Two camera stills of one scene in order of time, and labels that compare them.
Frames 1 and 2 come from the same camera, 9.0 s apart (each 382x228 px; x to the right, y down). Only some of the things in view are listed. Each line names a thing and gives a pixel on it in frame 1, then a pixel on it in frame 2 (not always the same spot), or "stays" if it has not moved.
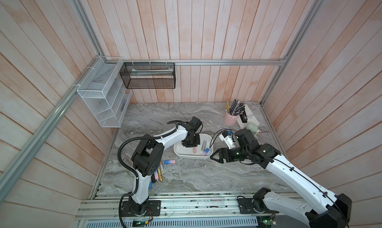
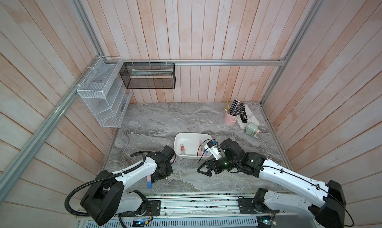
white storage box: (204, 150) stays
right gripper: (221, 152) → (209, 173)
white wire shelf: (106, 93) stays
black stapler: (243, 117) stays
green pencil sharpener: (254, 128) stays
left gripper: (197, 142) → (156, 176)
